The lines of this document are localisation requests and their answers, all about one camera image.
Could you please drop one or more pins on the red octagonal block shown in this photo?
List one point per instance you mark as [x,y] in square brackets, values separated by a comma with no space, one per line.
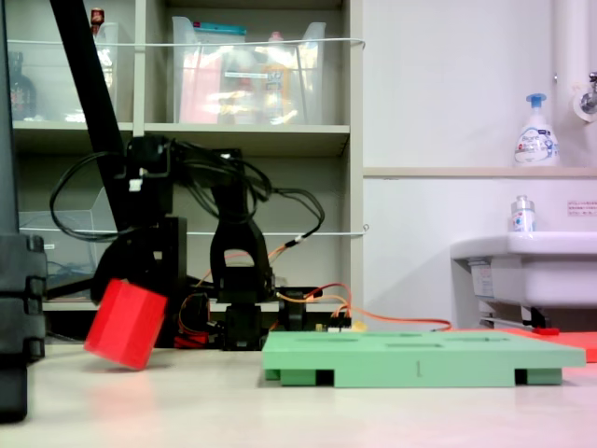
[126,326]

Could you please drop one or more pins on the low clear plastic bin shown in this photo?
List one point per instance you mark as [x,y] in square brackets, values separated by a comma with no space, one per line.
[70,261]

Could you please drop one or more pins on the beige shelf unit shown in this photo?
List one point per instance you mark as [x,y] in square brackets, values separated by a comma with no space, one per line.
[242,135]

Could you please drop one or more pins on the notched black stack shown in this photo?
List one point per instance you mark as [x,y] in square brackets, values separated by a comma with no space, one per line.
[18,303]

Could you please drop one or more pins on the large clear storage bin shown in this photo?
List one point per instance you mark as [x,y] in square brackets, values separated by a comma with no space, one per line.
[210,93]

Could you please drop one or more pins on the black tripod leg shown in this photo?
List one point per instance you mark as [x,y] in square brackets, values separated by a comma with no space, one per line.
[88,84]
[7,140]

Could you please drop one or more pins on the dark glass bottle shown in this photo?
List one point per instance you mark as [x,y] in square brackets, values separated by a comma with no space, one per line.
[22,93]

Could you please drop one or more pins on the small circuit board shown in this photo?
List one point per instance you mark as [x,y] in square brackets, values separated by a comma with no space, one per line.
[342,323]

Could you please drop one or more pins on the red capped bottle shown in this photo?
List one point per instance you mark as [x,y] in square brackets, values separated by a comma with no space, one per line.
[97,18]

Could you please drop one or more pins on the green shape sorting board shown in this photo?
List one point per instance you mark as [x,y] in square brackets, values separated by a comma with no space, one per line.
[373,364]

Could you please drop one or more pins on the small clear sanitizer bottle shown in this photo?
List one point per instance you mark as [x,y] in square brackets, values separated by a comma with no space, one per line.
[522,219]

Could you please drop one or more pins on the white sink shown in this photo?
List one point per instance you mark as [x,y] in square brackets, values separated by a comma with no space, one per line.
[550,275]

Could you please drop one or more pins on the white soap pump bottle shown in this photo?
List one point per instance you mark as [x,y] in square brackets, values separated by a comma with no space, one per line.
[536,144]

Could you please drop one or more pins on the metal water tap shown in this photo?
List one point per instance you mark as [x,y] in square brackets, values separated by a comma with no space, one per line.
[587,100]

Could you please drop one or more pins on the small wall notice label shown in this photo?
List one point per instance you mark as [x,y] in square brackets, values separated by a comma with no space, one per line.
[583,208]

